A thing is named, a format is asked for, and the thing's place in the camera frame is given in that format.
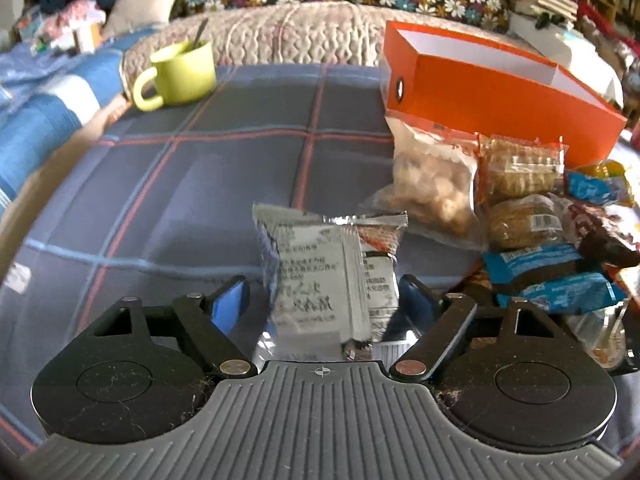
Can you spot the white box on sofa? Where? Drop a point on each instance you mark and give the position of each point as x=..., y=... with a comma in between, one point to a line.
x=572, y=51

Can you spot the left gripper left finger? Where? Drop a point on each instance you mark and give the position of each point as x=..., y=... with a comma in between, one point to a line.
x=228, y=303

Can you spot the stack of books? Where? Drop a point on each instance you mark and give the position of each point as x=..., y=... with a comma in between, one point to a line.
x=557, y=10

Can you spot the metal spoon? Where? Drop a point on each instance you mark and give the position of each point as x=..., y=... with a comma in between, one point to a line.
x=198, y=36

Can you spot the blue cookie snack packet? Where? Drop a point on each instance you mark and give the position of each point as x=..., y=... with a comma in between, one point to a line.
x=599, y=191

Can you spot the clear bag white puffs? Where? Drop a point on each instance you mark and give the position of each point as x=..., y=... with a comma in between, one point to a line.
x=435, y=171

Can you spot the clear pack brown cookies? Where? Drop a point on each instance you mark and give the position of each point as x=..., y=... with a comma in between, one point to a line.
x=515, y=168

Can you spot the plaid blue tablecloth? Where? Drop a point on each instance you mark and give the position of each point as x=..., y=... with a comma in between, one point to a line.
x=111, y=369

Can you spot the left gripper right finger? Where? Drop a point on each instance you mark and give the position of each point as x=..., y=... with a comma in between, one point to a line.
x=420, y=304

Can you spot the red brown jujube bag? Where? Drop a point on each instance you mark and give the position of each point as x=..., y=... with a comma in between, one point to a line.
x=598, y=235

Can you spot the blue black snack bar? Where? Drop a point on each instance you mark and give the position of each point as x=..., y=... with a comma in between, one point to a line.
x=511, y=272

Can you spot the grey snack packet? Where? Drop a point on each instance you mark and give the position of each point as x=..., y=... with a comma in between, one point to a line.
x=331, y=277

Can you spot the yellow chips bag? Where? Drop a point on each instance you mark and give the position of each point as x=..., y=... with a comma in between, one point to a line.
x=603, y=169

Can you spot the orange cardboard box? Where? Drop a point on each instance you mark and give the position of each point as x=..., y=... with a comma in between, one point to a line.
x=474, y=84

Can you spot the blue striped blanket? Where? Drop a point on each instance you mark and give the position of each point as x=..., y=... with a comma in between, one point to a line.
x=59, y=106

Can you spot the round biscuit clear pack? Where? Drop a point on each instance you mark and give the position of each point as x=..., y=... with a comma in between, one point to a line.
x=522, y=223

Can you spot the green mug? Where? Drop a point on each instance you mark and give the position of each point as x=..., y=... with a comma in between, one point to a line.
x=179, y=74

